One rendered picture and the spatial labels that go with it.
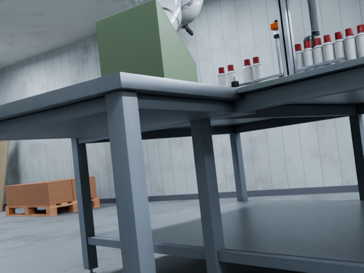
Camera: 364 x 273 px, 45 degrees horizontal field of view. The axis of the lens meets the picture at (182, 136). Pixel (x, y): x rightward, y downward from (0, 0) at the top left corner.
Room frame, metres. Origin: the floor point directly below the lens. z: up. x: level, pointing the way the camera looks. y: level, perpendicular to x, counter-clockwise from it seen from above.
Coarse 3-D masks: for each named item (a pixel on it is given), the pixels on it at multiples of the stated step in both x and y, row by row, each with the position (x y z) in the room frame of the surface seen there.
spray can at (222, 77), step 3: (219, 69) 2.47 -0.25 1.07; (222, 69) 2.46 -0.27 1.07; (219, 72) 2.47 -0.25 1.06; (222, 72) 2.46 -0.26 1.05; (219, 75) 2.46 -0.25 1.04; (222, 75) 2.45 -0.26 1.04; (225, 75) 2.46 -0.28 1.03; (219, 78) 2.46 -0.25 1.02; (222, 78) 2.45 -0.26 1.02; (225, 78) 2.46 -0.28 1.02; (219, 81) 2.46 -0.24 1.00; (222, 81) 2.45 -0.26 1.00; (225, 81) 2.46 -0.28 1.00; (219, 84) 2.47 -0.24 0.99; (222, 84) 2.46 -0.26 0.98; (225, 84) 2.46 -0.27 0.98
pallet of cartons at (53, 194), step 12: (48, 180) 7.64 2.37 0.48; (60, 180) 6.47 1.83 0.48; (72, 180) 6.57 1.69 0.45; (12, 192) 6.88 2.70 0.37; (24, 192) 6.65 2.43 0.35; (36, 192) 6.42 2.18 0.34; (48, 192) 6.24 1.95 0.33; (60, 192) 6.40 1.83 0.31; (72, 192) 6.56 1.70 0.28; (12, 204) 6.90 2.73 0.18; (24, 204) 6.67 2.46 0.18; (36, 204) 6.44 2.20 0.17; (48, 204) 6.25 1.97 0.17; (60, 204) 6.37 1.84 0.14; (72, 204) 6.49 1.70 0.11; (96, 204) 6.82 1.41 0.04; (48, 216) 6.24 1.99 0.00
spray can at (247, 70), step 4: (244, 60) 2.33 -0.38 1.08; (248, 60) 2.33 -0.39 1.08; (244, 64) 2.34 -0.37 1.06; (248, 64) 2.32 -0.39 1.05; (244, 68) 2.33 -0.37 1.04; (248, 68) 2.32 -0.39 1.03; (244, 72) 2.33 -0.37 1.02; (248, 72) 2.32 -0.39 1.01; (244, 76) 2.33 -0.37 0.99; (248, 76) 2.32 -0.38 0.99; (252, 76) 2.32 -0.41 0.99; (244, 80) 2.34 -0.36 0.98; (248, 80) 2.32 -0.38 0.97; (248, 84) 2.32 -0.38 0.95
